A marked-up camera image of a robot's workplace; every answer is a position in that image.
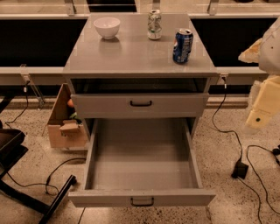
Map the white green soda can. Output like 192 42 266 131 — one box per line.
147 10 162 40

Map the black power adapter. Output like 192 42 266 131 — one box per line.
231 159 249 179

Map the grey top drawer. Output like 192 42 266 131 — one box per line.
72 94 208 118

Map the black floor cable left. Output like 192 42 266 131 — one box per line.
6 157 88 197

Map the grey drawer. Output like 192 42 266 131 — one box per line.
69 118 215 207
72 94 208 118

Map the blue pepsi can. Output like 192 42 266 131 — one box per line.
173 28 193 64

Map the black chair base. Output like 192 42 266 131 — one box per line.
1 98 85 224

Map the grey drawer cabinet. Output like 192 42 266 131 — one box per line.
63 13 216 133

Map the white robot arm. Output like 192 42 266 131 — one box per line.
238 17 280 130

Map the black cable far left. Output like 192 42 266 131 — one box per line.
3 80 31 130

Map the grey railing beam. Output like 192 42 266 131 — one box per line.
0 66 268 86

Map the black cable right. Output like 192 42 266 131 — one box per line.
211 84 263 224

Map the cardboard box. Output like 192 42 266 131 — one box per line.
47 84 88 150

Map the white ceramic bowl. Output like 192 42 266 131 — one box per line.
94 17 121 39

